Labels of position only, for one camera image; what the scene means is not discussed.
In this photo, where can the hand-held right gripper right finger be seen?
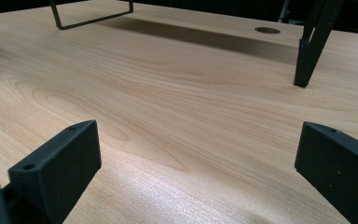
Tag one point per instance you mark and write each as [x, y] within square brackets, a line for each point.
[338, 168]

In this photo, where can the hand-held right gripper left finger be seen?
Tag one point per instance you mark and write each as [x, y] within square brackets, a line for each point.
[56, 168]

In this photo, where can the black metal stand leg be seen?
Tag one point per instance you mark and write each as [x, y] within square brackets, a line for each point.
[310, 46]

